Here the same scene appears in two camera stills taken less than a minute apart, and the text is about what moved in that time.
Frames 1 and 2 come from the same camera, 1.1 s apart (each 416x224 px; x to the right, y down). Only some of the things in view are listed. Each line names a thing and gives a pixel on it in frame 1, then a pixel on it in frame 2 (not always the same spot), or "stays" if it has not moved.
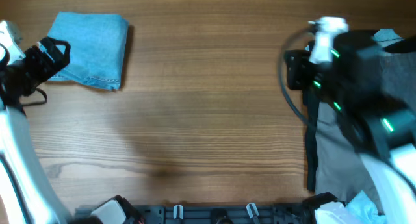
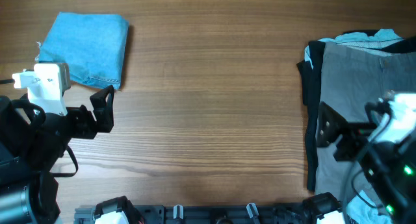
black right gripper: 295,69 to 355,132
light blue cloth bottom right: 361,210 stays
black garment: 311,100 stays
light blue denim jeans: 98,44 stays
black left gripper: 47,69 to 89,128
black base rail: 214,213 stays
